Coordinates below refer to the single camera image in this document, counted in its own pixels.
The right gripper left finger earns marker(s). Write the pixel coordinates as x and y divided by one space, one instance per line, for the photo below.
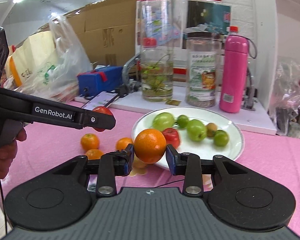
109 166

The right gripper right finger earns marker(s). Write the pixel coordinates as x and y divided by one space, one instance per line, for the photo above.
191 167

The orange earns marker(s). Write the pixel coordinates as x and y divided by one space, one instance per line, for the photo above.
94 154
122 143
150 145
90 141

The red wax apple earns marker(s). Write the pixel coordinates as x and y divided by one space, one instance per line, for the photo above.
103 110
172 137

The small green lime fruit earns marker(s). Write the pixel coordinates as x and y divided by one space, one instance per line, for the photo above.
221 138

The large green jujube fruit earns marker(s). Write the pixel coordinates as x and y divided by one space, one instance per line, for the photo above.
163 121

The person's left hand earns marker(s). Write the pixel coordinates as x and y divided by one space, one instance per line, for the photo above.
9 152

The small brown longan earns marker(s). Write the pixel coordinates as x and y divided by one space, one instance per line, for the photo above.
211 129

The small dark green fruit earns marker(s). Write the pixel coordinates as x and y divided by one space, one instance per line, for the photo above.
182 121

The white plate blue rim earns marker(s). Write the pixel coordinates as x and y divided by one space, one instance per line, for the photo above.
206 148

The large translucent plastic bag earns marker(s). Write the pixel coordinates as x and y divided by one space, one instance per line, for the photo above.
56 78

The gold label plate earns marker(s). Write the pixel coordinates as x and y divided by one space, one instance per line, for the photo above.
173 102

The cream paper bag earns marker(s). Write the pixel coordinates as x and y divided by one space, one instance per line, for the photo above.
36 52

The black smartphone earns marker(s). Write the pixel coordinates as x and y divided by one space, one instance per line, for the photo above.
103 99

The white raised platform board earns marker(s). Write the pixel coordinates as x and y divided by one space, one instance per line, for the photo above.
257 121

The grey metal stand right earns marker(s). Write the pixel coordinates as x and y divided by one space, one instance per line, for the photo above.
248 99

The blue plastic box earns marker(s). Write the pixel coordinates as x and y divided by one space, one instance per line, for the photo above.
104 79

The red cap plastic bottle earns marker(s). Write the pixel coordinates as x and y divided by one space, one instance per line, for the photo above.
148 49

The clear jar with label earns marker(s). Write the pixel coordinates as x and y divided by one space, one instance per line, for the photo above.
202 59

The crumpled clear plastic bag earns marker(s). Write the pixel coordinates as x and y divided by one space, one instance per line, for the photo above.
284 105

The cardboard box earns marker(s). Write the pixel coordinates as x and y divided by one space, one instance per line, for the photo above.
106 30

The pink thermos bottle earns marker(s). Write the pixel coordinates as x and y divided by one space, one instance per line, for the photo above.
237 50

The glass vase with plant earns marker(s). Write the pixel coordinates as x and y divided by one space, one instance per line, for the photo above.
157 75

